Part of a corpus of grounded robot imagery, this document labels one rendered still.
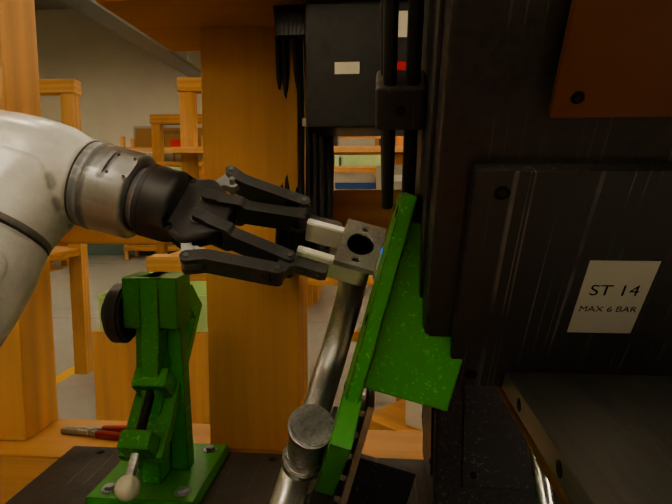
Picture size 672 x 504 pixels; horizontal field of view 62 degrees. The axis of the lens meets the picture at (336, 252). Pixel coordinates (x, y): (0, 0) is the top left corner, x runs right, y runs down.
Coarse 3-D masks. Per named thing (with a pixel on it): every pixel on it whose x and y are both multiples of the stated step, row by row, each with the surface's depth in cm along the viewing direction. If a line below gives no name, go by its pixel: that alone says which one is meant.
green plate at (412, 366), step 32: (416, 224) 44; (384, 256) 44; (416, 256) 44; (384, 288) 43; (416, 288) 44; (384, 320) 45; (416, 320) 44; (384, 352) 45; (416, 352) 45; (448, 352) 44; (352, 384) 44; (384, 384) 45; (416, 384) 45; (448, 384) 45
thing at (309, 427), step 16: (304, 416) 45; (320, 416) 46; (288, 432) 45; (304, 432) 45; (320, 432) 45; (288, 448) 47; (304, 448) 44; (320, 448) 44; (288, 464) 49; (304, 464) 47; (320, 464) 49; (304, 480) 49
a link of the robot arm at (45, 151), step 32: (0, 128) 54; (32, 128) 54; (64, 128) 56; (0, 160) 52; (32, 160) 52; (64, 160) 53; (0, 192) 51; (32, 192) 52; (64, 192) 53; (32, 224) 52; (64, 224) 56
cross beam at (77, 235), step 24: (336, 192) 89; (360, 192) 88; (336, 216) 89; (360, 216) 89; (384, 216) 89; (72, 240) 93; (96, 240) 93; (120, 240) 93; (144, 240) 92; (384, 240) 89
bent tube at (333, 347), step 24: (360, 240) 56; (336, 264) 53; (360, 264) 53; (360, 288) 58; (336, 312) 61; (336, 336) 61; (336, 360) 61; (312, 384) 59; (336, 384) 60; (288, 480) 52
